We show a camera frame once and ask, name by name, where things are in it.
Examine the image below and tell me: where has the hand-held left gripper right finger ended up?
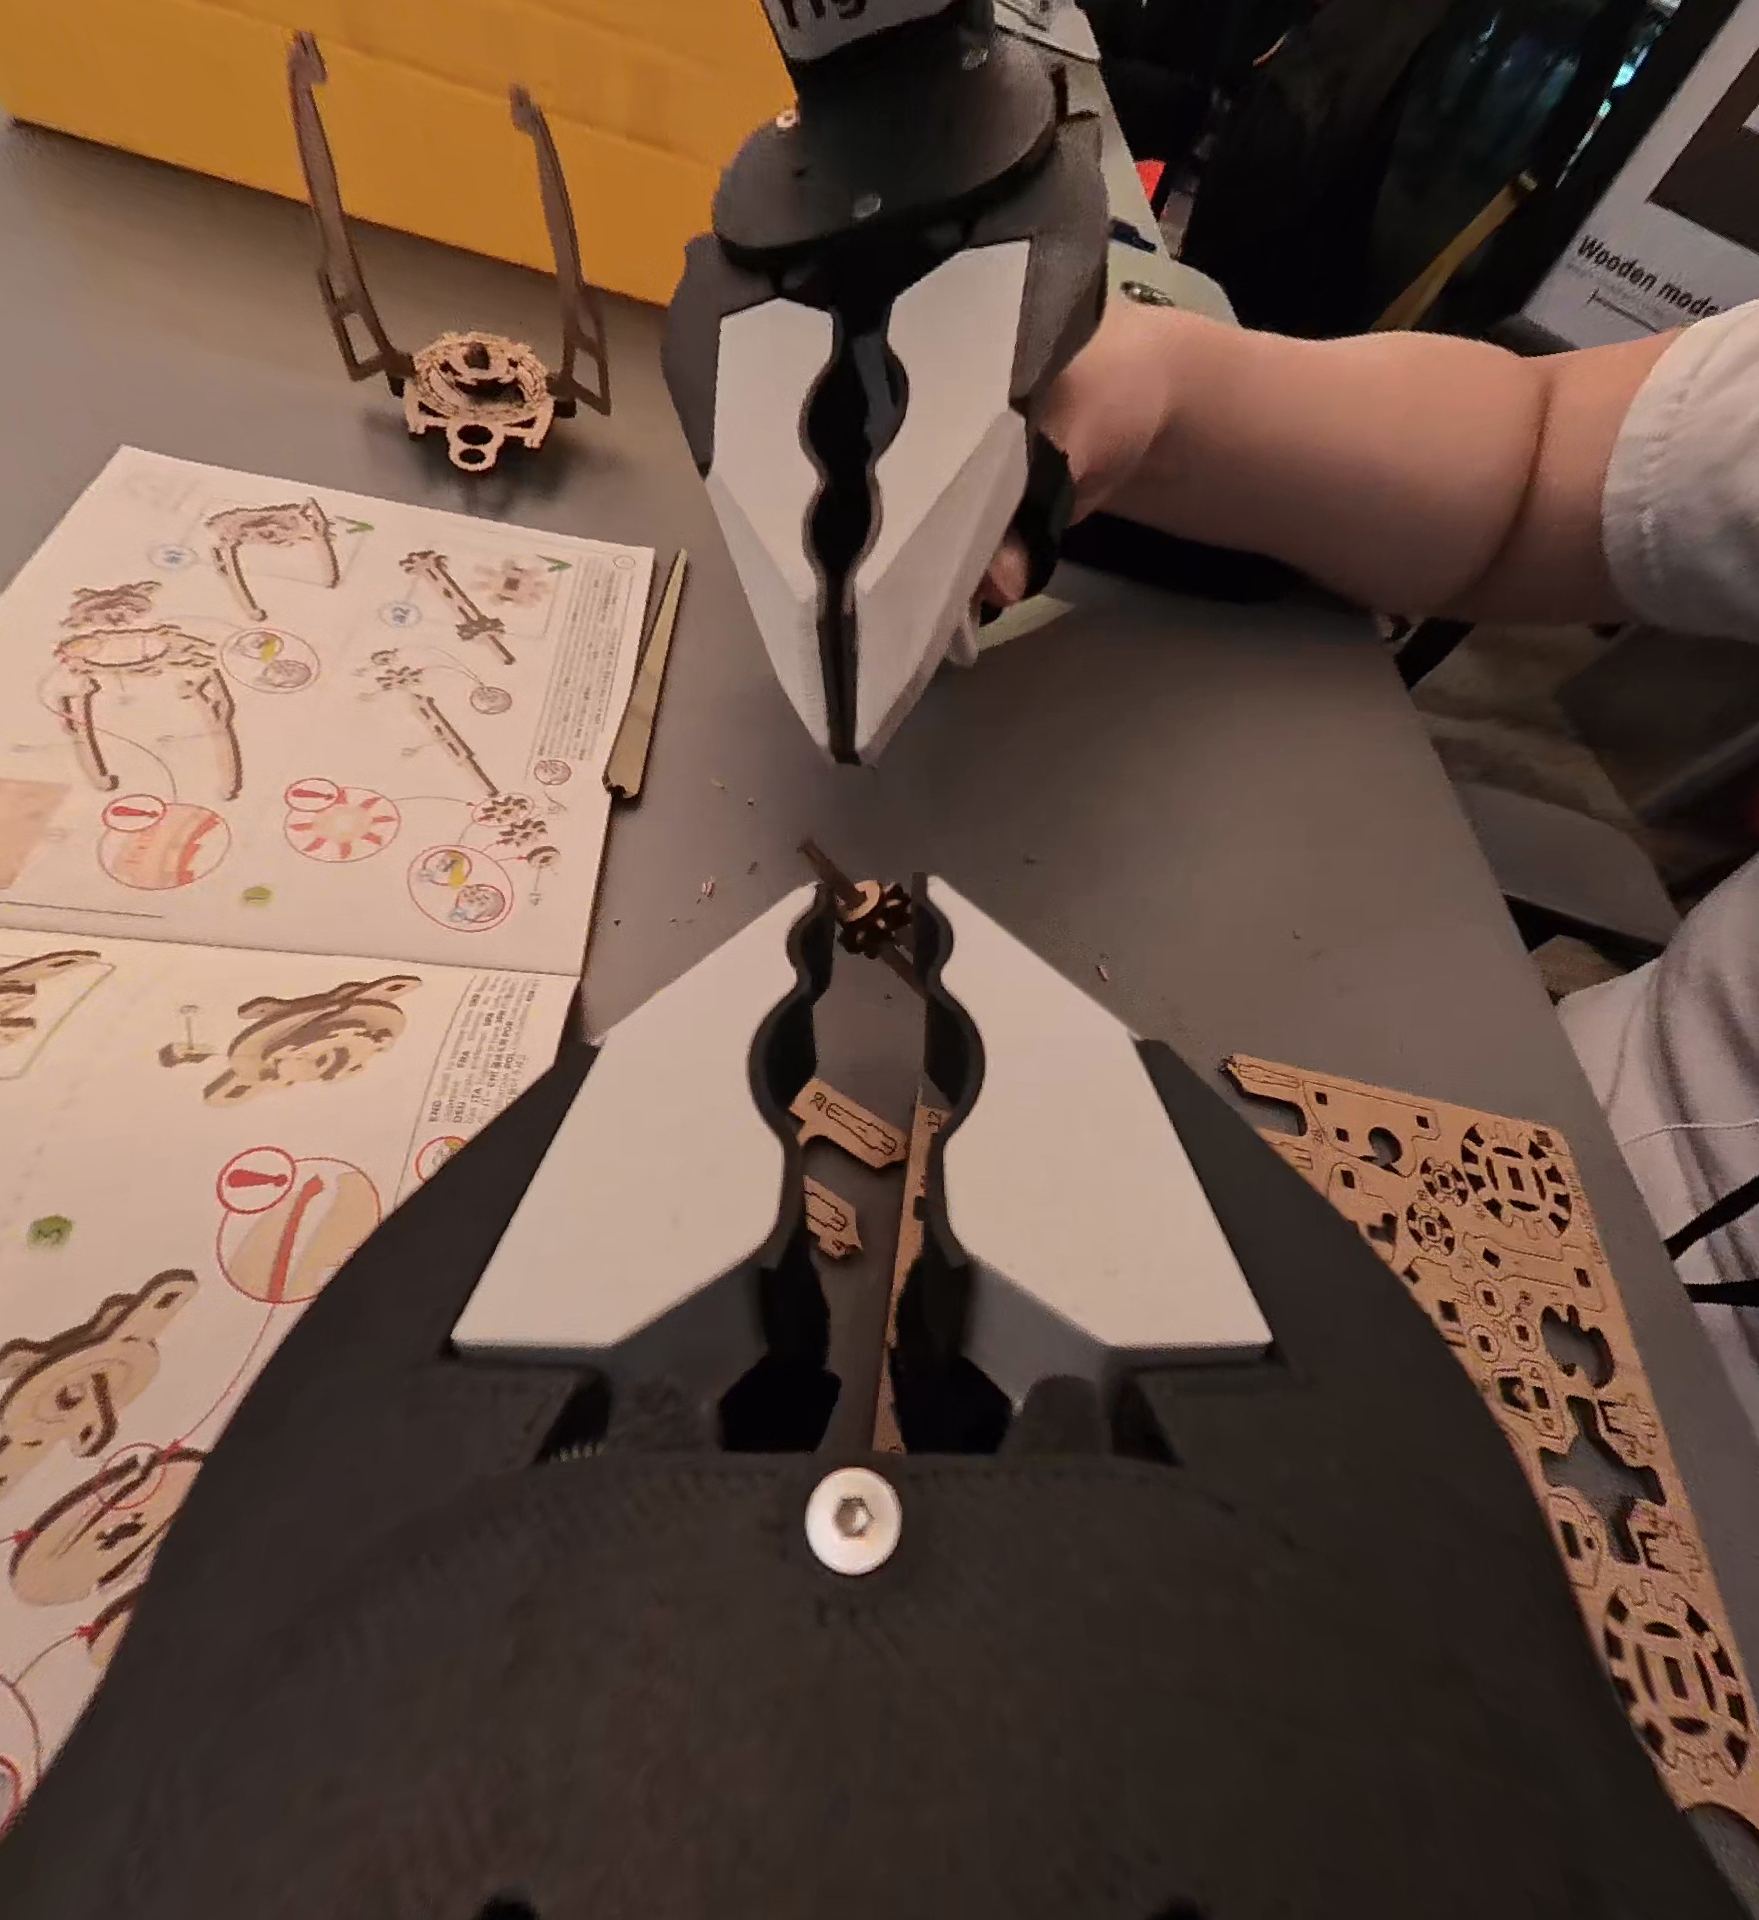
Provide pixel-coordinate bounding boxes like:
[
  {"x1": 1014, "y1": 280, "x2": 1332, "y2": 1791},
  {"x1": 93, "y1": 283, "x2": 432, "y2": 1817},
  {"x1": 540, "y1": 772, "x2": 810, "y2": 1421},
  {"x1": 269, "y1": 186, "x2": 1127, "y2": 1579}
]
[{"x1": 908, "y1": 874, "x2": 1278, "y2": 1454}]

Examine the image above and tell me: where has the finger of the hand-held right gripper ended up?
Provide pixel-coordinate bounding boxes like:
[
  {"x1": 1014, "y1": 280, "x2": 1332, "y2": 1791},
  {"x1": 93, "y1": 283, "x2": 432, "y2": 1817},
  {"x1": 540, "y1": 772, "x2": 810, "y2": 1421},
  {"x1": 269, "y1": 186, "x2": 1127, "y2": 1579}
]
[
  {"x1": 849, "y1": 239, "x2": 1039, "y2": 766},
  {"x1": 701, "y1": 304, "x2": 867, "y2": 763}
]

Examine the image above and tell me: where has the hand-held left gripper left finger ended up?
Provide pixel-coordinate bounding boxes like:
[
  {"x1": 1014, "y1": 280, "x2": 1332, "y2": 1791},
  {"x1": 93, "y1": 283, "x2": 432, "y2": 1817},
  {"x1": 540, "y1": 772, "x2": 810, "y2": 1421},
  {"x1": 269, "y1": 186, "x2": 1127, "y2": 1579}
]
[{"x1": 450, "y1": 881, "x2": 841, "y2": 1454}]

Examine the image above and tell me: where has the wooden axle with gears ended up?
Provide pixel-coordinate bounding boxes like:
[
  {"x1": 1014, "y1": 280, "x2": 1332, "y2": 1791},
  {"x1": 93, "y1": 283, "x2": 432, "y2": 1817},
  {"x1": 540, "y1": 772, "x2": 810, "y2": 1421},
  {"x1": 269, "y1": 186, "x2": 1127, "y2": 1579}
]
[{"x1": 797, "y1": 840, "x2": 925, "y2": 992}]

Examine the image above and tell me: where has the person's right forearm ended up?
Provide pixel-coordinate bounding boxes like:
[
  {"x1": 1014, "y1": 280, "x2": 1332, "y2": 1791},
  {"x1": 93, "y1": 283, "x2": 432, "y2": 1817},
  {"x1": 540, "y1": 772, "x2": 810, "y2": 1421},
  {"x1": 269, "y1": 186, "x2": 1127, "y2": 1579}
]
[{"x1": 1166, "y1": 321, "x2": 1678, "y2": 628}]

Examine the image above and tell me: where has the laser-cut wooden parts sheet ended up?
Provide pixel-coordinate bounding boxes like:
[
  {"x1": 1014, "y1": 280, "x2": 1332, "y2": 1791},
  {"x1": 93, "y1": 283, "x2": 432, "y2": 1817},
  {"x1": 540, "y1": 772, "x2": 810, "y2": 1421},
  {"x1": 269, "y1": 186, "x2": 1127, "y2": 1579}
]
[{"x1": 1220, "y1": 1055, "x2": 1759, "y2": 1920}]

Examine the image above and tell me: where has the person's right hand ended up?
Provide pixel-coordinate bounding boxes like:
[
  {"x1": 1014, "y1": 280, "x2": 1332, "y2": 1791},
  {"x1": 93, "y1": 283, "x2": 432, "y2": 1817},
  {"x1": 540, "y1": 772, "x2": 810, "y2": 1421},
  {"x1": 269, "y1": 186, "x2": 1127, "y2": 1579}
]
[{"x1": 1036, "y1": 292, "x2": 1189, "y2": 525}]

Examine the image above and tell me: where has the narrow wooden strip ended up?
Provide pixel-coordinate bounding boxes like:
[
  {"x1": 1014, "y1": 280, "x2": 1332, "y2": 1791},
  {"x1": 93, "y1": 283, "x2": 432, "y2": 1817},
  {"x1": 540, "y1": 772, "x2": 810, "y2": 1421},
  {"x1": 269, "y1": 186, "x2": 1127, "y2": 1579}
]
[{"x1": 878, "y1": 1100, "x2": 949, "y2": 1454}]

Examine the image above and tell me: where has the thin wooden stick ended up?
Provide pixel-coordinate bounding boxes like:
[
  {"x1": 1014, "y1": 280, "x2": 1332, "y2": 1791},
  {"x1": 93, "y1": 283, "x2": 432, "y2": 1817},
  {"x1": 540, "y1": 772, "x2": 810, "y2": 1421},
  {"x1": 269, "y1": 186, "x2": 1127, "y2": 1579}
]
[{"x1": 602, "y1": 547, "x2": 691, "y2": 800}]

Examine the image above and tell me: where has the wooden disc assembly with arms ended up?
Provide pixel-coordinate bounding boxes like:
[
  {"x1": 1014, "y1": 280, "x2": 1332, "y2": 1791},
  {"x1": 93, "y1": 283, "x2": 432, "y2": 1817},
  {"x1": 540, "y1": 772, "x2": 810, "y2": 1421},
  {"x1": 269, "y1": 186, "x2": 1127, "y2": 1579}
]
[{"x1": 286, "y1": 35, "x2": 615, "y2": 473}]

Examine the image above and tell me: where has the yellow box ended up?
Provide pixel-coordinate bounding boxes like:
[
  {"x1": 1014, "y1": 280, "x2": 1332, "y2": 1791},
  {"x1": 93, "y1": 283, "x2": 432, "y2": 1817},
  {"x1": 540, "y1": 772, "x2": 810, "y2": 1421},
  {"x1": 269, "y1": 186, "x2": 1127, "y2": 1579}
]
[{"x1": 0, "y1": 0, "x2": 799, "y2": 308}]

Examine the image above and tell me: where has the illustrated instruction booklet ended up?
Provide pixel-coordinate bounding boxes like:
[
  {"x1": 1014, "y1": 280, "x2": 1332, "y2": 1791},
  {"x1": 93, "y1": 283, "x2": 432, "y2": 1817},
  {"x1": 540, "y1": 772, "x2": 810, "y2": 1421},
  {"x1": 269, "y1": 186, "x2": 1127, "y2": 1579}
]
[{"x1": 0, "y1": 444, "x2": 659, "y2": 1907}]

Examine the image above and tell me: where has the black white pattern poster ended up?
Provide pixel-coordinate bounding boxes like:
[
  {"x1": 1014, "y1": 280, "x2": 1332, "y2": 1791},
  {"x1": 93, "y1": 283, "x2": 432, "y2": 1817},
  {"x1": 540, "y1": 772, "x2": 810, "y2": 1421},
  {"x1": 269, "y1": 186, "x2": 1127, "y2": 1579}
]
[{"x1": 1517, "y1": 0, "x2": 1759, "y2": 352}]

